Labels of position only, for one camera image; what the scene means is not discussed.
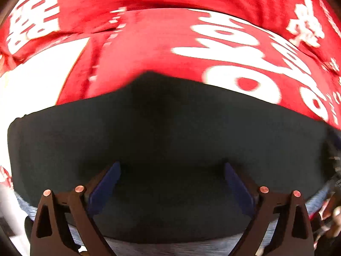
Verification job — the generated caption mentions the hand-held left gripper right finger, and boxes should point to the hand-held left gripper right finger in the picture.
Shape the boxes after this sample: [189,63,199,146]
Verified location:
[224,162,315,256]

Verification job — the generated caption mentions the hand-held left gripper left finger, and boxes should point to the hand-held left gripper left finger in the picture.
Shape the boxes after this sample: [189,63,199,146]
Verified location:
[30,161,122,256]

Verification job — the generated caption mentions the black pants with grey waistband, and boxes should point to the black pants with grey waistband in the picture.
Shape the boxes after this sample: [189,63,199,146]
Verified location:
[7,71,337,256]

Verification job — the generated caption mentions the red printed blanket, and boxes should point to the red printed blanket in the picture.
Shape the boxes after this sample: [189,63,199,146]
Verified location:
[0,0,341,256]

